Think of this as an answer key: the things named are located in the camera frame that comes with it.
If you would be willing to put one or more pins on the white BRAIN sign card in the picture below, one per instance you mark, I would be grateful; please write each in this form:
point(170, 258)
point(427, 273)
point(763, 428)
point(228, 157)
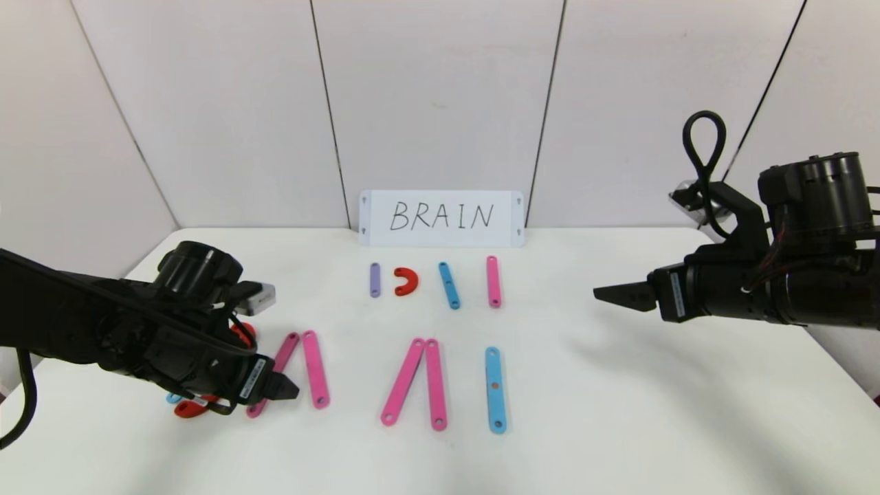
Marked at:
point(375, 220)

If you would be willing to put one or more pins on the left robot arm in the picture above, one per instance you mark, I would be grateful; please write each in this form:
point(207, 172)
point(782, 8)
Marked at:
point(55, 309)

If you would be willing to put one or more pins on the large red arc piece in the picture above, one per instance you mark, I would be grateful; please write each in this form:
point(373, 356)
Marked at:
point(189, 410)
point(246, 335)

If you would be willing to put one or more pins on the short purple bar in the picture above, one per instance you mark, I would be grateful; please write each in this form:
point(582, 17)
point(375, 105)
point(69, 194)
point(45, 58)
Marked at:
point(375, 279)

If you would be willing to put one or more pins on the long pink bar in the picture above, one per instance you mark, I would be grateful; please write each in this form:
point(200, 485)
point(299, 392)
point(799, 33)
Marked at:
point(403, 380)
point(435, 385)
point(316, 371)
point(285, 350)

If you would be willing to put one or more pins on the short pink bar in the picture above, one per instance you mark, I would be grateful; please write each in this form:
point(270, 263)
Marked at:
point(493, 280)

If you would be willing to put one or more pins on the black right camera mount bracket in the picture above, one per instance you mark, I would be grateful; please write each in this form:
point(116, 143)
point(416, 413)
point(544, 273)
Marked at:
point(746, 220)

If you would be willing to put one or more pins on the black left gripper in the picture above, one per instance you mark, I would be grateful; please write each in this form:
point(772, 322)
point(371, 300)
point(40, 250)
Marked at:
point(253, 379)

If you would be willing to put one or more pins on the short blue bar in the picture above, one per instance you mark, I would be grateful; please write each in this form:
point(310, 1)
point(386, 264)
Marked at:
point(449, 284)

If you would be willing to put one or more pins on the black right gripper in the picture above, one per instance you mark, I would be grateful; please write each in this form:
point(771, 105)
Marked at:
point(672, 293)

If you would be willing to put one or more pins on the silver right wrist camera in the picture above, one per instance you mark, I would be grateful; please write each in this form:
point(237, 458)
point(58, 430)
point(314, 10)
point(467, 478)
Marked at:
point(687, 199)

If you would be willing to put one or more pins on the small red arc piece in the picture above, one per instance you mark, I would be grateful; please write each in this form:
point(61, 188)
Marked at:
point(414, 280)

